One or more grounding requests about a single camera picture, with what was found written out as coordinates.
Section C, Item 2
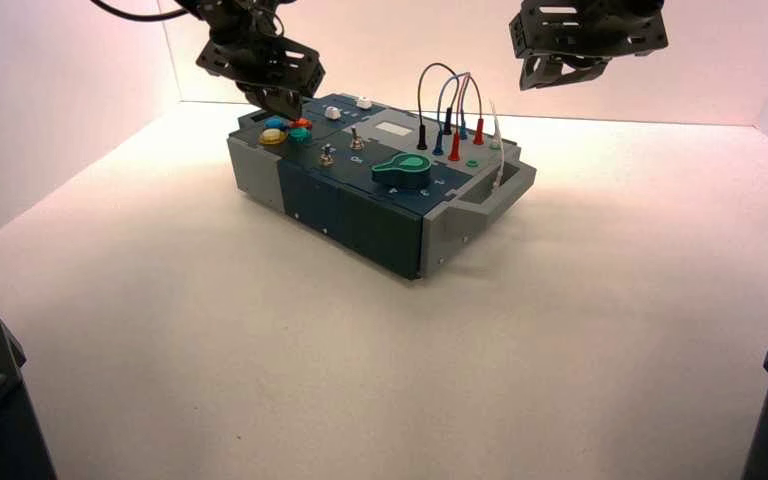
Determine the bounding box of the red jumper cable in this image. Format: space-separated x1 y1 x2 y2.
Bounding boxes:
448 72 487 164

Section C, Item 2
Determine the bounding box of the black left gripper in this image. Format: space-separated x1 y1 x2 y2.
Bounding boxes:
195 25 326 122

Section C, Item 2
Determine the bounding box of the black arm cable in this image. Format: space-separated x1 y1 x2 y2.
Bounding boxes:
89 0 190 23

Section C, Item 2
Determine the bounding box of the green rotary knob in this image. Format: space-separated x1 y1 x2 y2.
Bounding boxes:
370 152 433 190

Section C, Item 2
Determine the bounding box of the black jumper cable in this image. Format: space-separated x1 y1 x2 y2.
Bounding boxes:
415 62 459 152

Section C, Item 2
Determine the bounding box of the blue jumper cable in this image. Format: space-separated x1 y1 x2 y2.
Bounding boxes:
432 72 471 158

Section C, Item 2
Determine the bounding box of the blue grey task board box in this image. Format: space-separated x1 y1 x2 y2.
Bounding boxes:
226 92 538 281

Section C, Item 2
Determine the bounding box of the white jumper cable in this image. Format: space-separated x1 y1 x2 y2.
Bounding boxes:
487 99 509 197

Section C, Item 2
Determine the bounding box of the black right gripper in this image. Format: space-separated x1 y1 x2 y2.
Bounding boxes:
508 0 669 92

